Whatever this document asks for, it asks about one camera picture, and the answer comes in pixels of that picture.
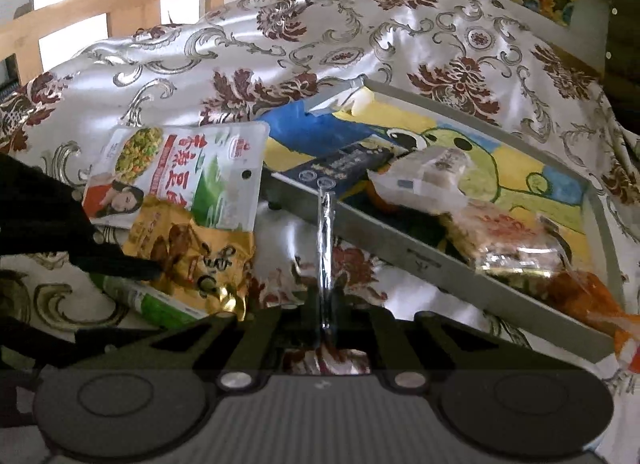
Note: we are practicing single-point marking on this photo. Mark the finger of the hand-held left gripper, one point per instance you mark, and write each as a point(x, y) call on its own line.
point(50, 344)
point(125, 268)

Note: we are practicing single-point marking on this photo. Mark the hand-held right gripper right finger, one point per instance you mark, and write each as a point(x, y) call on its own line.
point(355, 329)

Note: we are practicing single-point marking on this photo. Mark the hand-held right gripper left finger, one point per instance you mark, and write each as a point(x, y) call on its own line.
point(300, 329)

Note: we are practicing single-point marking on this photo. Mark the green snack packet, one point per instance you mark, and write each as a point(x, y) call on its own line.
point(160, 306)

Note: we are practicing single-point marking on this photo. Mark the gold snack packet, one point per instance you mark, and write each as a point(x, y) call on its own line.
point(190, 249)

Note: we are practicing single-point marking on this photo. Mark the grey metal tray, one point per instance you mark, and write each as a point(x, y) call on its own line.
point(400, 254)

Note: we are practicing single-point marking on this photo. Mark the small silver packet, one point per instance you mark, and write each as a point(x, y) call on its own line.
point(326, 244)

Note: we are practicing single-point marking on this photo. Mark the long clear meat snack packet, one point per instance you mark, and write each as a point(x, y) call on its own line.
point(435, 174)

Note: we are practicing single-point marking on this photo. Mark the orange chicken feet packet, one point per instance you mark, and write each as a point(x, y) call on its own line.
point(585, 299)

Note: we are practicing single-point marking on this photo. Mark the white red green bean packet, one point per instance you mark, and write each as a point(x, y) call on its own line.
point(200, 179)

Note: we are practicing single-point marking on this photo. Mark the dark blue snack packet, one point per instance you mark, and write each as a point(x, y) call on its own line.
point(345, 164)

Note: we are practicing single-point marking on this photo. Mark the clear silver snack bar packet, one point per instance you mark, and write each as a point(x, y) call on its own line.
point(500, 239)

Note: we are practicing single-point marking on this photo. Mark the window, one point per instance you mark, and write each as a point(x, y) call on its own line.
point(70, 37)

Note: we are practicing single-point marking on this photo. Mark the cartoon drawing paper sheet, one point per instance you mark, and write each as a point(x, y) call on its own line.
point(525, 169)

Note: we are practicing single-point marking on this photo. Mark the floral satin blanket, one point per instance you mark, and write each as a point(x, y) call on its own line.
point(400, 44)

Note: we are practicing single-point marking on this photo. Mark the olive green puffer jacket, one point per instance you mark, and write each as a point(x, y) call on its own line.
point(625, 69)

